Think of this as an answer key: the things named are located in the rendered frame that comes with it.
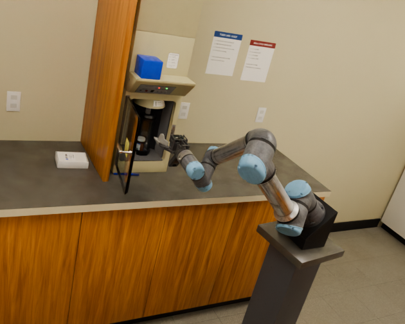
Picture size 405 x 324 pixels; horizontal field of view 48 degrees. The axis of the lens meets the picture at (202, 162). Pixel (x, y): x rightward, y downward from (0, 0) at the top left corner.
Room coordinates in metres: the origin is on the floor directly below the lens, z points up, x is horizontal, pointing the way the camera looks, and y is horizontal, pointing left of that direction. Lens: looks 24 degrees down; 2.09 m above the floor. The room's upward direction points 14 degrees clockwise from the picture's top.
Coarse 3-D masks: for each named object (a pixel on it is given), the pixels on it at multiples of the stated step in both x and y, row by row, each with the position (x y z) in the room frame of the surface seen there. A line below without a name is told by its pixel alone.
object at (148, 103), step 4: (136, 100) 2.29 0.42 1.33; (140, 100) 2.27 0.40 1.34; (144, 100) 2.27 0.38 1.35; (148, 100) 2.27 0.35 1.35; (152, 100) 2.28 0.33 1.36; (156, 100) 2.29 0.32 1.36; (160, 100) 2.31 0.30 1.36; (140, 104) 2.26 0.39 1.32; (144, 104) 2.26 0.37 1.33; (148, 104) 2.26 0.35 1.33; (152, 104) 2.27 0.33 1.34; (156, 104) 2.28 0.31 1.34; (160, 104) 2.30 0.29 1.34; (164, 104) 2.34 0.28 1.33; (152, 108) 2.26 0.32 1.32; (156, 108) 2.27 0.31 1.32; (160, 108) 2.29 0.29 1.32
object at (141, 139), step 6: (144, 120) 2.29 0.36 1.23; (144, 126) 2.30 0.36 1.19; (150, 126) 2.32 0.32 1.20; (144, 132) 2.30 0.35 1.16; (150, 132) 2.32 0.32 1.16; (138, 138) 2.30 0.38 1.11; (144, 138) 2.30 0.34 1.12; (150, 138) 2.34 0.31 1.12; (138, 144) 2.30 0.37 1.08; (144, 144) 2.31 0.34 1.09; (144, 150) 2.31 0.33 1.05
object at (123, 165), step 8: (128, 96) 2.14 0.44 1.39; (128, 104) 2.10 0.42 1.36; (128, 112) 2.07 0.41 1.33; (136, 112) 1.94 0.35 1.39; (128, 120) 2.04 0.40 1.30; (136, 120) 1.89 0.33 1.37; (128, 128) 2.02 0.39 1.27; (136, 128) 1.87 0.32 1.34; (128, 136) 1.99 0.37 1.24; (136, 136) 1.87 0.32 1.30; (120, 144) 2.12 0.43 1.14; (120, 160) 2.06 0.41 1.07; (128, 160) 1.91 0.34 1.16; (120, 168) 2.03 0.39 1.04; (128, 168) 1.89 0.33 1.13; (120, 176) 2.01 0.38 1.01; (128, 176) 1.87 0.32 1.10
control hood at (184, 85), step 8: (128, 80) 2.16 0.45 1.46; (136, 80) 2.07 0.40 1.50; (144, 80) 2.08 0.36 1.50; (152, 80) 2.11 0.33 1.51; (160, 80) 2.13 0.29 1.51; (168, 80) 2.17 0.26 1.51; (176, 80) 2.20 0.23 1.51; (184, 80) 2.24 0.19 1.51; (128, 88) 2.14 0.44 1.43; (136, 88) 2.13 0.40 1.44; (176, 88) 2.22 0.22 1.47; (184, 88) 2.24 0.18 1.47; (192, 88) 2.25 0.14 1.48
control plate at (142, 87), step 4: (144, 84) 2.11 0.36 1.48; (140, 88) 2.13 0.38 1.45; (144, 88) 2.14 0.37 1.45; (148, 88) 2.15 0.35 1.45; (152, 88) 2.16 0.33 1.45; (156, 88) 2.17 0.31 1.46; (160, 88) 2.18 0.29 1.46; (164, 88) 2.19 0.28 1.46; (168, 88) 2.20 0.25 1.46; (172, 88) 2.21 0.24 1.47; (140, 92) 2.17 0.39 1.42; (144, 92) 2.18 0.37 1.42; (148, 92) 2.19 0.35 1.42; (156, 92) 2.20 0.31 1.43; (160, 92) 2.21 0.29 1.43; (164, 92) 2.22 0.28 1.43; (168, 92) 2.23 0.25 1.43
